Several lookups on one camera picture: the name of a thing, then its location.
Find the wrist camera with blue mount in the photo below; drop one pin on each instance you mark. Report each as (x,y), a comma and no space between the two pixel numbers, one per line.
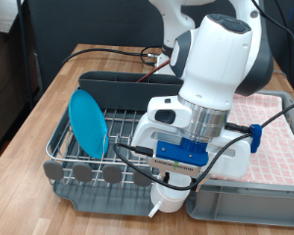
(183,155)

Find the brown wooden spoon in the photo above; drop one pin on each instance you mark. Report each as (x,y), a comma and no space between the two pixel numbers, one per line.
(152,72)

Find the pink checked towel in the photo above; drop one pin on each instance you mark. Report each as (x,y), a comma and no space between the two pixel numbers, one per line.
(277,143)

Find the black metal post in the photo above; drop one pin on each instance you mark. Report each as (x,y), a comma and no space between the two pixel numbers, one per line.
(23,49)

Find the dark grey utensil holder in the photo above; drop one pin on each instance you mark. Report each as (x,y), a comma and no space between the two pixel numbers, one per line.
(121,93)

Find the grey plastic crate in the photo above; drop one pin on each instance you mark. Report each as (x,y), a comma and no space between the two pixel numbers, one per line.
(245,205)

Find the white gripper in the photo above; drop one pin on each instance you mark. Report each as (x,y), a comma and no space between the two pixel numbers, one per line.
(232,156)

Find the white mug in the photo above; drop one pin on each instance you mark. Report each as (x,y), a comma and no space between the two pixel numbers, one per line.
(170,199)

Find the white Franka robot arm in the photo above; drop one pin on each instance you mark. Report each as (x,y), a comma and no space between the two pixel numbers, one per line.
(219,58)

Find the light grey panel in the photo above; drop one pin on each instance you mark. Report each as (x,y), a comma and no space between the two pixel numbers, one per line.
(3,14)

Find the blue plate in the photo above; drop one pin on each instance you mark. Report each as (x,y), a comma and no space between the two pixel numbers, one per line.
(86,124)

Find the dark cabinet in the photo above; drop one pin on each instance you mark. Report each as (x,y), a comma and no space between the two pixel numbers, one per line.
(3,81)

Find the metal dish rack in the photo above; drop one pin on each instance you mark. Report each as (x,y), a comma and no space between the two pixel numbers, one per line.
(104,199)

